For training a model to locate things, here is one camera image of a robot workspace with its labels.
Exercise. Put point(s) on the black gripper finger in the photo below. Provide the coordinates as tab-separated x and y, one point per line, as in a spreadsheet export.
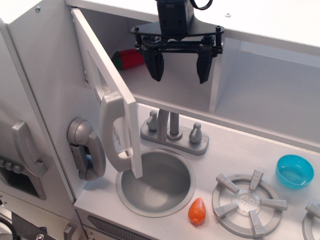
204	62
154	62

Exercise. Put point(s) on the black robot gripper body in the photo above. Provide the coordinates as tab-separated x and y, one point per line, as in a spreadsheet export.
178	30

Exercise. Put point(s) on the white toy microwave door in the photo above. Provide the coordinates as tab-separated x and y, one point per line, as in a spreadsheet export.
118	116

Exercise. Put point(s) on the red felt chili pepper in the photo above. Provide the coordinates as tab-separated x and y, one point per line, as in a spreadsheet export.
127	59

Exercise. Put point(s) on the grey toy faucet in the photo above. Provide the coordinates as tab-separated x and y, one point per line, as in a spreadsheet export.
163	127

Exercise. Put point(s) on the white toy kitchen cabinet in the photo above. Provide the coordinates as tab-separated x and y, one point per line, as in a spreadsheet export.
260	103

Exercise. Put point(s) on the grey round toy sink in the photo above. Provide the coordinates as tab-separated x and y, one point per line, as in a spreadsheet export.
167	185

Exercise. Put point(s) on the blue plastic bowl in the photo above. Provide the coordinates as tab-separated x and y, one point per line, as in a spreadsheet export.
294	171

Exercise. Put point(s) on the grey toy stove burner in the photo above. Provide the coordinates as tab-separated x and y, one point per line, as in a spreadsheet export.
246	205

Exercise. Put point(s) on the orange toy carrot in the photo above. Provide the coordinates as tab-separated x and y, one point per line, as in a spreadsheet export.
197	211

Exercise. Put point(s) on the grey oven control panel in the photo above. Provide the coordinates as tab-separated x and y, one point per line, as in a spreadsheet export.
114	230

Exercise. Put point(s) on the grey ice dispenser panel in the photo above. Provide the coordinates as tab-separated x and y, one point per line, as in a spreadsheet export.
18	177

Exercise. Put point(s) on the grey toy wall phone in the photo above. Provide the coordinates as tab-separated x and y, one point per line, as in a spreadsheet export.
87	150

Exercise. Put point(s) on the grey fridge door handle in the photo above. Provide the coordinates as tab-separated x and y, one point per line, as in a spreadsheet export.
20	134

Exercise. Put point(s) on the grey lower door handle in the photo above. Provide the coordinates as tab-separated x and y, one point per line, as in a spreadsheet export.
68	232

